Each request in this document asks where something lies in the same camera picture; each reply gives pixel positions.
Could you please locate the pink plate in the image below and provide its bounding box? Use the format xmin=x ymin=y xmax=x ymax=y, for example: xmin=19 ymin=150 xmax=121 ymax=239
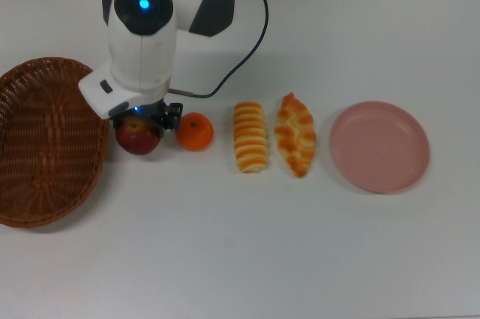
xmin=328 ymin=100 xmax=431 ymax=194

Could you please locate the orange toy tangerine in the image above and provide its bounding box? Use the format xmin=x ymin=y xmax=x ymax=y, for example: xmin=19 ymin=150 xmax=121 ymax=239
xmin=175 ymin=111 xmax=215 ymax=152

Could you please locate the brown woven basket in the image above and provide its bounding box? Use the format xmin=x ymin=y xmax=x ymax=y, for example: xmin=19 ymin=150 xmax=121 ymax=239
xmin=0 ymin=56 xmax=112 ymax=228

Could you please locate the red toy apple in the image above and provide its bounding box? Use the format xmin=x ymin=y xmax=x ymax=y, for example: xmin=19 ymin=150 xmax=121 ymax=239
xmin=115 ymin=116 xmax=162 ymax=156

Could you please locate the braided toy bread loaf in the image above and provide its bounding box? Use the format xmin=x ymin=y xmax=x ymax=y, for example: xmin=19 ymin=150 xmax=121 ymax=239
xmin=274 ymin=92 xmax=317 ymax=179

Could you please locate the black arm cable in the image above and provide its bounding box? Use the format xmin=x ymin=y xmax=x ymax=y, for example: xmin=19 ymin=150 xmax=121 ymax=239
xmin=168 ymin=0 xmax=269 ymax=99

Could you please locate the striped toy bread roll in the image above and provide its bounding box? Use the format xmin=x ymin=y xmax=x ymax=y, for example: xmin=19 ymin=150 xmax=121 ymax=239
xmin=232 ymin=101 xmax=269 ymax=174

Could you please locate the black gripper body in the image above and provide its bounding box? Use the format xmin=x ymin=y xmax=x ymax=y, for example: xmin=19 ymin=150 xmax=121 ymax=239
xmin=110 ymin=98 xmax=167 ymax=125

